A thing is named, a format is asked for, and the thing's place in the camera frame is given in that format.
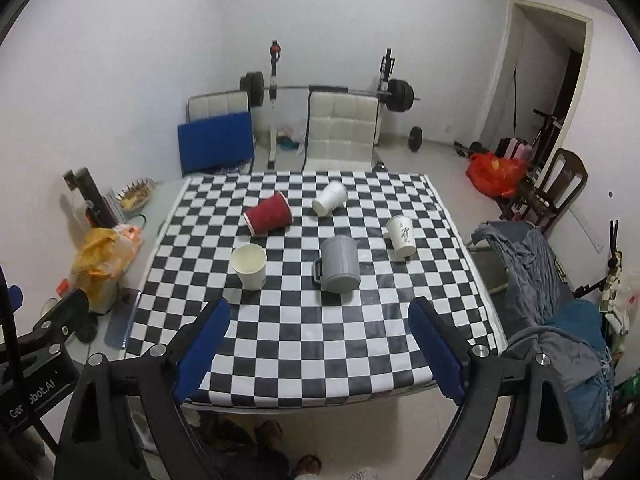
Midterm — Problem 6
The snack basket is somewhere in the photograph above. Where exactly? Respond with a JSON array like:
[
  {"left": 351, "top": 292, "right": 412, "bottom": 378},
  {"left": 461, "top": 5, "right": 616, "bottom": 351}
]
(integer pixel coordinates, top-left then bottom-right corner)
[{"left": 116, "top": 177, "right": 157, "bottom": 211}]

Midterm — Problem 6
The white plastic bag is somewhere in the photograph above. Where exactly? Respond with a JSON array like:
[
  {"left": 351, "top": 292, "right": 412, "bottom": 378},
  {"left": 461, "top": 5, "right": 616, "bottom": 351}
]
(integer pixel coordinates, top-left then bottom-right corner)
[{"left": 600, "top": 270, "right": 640, "bottom": 337}]

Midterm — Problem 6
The small teal floor cloth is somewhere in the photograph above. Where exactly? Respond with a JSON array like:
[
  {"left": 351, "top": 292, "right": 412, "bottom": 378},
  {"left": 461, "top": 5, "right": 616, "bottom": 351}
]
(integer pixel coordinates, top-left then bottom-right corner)
[{"left": 277, "top": 127, "right": 306, "bottom": 154}]

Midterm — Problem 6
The black scooter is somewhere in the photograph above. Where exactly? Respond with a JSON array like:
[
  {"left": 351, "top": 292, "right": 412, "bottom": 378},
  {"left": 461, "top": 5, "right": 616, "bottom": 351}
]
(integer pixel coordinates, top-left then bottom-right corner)
[{"left": 532, "top": 109, "right": 564, "bottom": 161}]

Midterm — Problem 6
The tall black box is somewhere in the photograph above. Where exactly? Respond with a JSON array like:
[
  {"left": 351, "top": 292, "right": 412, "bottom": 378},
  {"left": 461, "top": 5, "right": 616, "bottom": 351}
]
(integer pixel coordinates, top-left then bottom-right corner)
[{"left": 63, "top": 167, "right": 119, "bottom": 228}]

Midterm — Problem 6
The white printed paper cup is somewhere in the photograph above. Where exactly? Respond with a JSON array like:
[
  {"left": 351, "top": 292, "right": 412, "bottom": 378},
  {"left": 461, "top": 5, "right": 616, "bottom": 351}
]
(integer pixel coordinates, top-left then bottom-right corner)
[{"left": 385, "top": 214, "right": 417, "bottom": 258}]

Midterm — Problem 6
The dark wooden chair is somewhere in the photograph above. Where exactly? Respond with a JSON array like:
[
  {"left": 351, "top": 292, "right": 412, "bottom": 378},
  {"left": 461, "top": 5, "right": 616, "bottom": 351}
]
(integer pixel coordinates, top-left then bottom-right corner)
[{"left": 497, "top": 148, "right": 588, "bottom": 233}]

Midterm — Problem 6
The door frame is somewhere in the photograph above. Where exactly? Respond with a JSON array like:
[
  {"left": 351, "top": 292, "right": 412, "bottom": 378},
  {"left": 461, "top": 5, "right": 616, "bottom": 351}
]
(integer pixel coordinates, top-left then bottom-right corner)
[{"left": 482, "top": 0, "right": 594, "bottom": 171}]

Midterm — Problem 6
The grey cloth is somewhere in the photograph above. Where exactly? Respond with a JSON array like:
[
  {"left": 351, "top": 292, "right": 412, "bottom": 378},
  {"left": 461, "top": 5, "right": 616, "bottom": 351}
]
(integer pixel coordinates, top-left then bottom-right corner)
[{"left": 472, "top": 221, "right": 608, "bottom": 396}]

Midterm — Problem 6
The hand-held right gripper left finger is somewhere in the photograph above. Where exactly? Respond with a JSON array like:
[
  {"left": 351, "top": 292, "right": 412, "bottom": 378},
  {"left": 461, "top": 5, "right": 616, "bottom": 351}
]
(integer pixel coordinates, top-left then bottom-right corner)
[{"left": 54, "top": 298, "right": 232, "bottom": 480}]

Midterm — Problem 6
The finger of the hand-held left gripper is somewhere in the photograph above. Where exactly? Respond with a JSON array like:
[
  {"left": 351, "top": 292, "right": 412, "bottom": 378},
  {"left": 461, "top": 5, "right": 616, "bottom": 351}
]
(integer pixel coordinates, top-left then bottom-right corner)
[
  {"left": 10, "top": 289, "right": 92, "bottom": 361},
  {"left": 0, "top": 284, "right": 24, "bottom": 326}
]

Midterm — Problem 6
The barbell rack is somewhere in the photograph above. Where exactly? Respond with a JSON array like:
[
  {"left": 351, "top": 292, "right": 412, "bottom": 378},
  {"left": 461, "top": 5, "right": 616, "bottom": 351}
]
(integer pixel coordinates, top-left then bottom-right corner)
[{"left": 265, "top": 40, "right": 398, "bottom": 171}]

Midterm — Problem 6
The plain white paper cup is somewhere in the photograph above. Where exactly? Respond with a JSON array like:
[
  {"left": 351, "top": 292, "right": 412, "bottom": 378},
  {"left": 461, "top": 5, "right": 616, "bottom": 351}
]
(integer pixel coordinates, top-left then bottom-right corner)
[{"left": 311, "top": 180, "right": 349, "bottom": 218}]

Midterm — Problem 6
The barbell with black plates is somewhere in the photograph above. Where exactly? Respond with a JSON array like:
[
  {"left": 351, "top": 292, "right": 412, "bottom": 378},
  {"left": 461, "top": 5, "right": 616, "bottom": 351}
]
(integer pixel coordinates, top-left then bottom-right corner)
[{"left": 239, "top": 71, "right": 416, "bottom": 113}]

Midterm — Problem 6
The person's foot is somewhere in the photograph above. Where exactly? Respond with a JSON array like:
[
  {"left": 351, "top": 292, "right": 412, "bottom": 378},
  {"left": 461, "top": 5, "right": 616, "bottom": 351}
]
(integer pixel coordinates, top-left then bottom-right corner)
[
  {"left": 255, "top": 420, "right": 287, "bottom": 457},
  {"left": 294, "top": 454, "right": 322, "bottom": 479}
]

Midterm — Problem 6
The black white checkered tablecloth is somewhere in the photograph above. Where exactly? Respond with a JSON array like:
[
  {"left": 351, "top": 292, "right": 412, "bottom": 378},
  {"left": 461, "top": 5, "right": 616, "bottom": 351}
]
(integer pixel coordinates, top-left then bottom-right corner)
[{"left": 122, "top": 170, "right": 508, "bottom": 408}]

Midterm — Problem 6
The cream paper cup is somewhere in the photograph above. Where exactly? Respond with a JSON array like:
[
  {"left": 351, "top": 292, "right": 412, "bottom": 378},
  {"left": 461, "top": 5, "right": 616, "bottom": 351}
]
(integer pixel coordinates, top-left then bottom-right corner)
[{"left": 230, "top": 243, "right": 267, "bottom": 291}]

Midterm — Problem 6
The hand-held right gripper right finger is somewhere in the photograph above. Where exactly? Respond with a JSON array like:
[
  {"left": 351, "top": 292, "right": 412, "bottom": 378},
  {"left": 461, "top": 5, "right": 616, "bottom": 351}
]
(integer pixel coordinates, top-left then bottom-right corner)
[{"left": 407, "top": 297, "right": 586, "bottom": 480}]

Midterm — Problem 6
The red paper cup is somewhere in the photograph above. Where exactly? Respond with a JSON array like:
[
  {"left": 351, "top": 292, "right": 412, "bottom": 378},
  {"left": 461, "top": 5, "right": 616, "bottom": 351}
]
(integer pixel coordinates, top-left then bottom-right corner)
[{"left": 242, "top": 191, "right": 293, "bottom": 237}]

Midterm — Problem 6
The black stand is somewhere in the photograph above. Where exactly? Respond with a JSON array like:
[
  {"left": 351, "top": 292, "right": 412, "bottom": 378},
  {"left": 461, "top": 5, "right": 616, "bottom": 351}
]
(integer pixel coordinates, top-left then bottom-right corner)
[{"left": 575, "top": 219, "right": 626, "bottom": 301}]

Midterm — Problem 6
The red plastic bag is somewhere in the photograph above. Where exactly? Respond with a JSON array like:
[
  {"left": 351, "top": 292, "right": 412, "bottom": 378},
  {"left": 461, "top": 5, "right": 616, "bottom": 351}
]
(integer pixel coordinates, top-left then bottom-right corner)
[{"left": 466, "top": 152, "right": 528, "bottom": 197}]

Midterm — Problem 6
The yellow plastic bag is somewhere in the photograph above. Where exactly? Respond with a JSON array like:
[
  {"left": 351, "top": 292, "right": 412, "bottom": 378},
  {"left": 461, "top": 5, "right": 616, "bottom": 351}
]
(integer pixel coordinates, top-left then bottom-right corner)
[{"left": 72, "top": 227, "right": 144, "bottom": 313}]

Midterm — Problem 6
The pink suitcase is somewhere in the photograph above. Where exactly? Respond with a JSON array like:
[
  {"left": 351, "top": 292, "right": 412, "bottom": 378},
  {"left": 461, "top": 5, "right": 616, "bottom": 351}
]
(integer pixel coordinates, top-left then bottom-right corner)
[{"left": 500, "top": 137, "right": 533, "bottom": 162}]

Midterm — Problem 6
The grey mug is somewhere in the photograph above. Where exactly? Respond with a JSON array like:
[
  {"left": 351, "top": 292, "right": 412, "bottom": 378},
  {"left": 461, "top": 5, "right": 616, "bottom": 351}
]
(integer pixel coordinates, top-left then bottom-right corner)
[{"left": 312, "top": 235, "right": 361, "bottom": 293}]

